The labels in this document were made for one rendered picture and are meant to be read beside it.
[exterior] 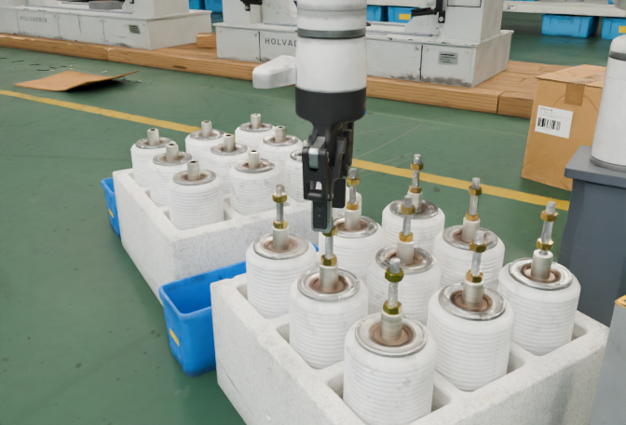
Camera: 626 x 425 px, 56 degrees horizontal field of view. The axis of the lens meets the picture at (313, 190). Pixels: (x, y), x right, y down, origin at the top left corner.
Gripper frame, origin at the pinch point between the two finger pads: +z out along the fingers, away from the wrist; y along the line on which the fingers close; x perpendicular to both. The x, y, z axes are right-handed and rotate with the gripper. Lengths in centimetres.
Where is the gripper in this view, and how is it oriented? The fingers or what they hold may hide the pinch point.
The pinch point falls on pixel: (329, 208)
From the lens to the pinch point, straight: 67.5
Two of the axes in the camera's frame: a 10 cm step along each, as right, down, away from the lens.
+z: 0.0, 9.3, 3.7
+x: -9.6, -1.0, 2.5
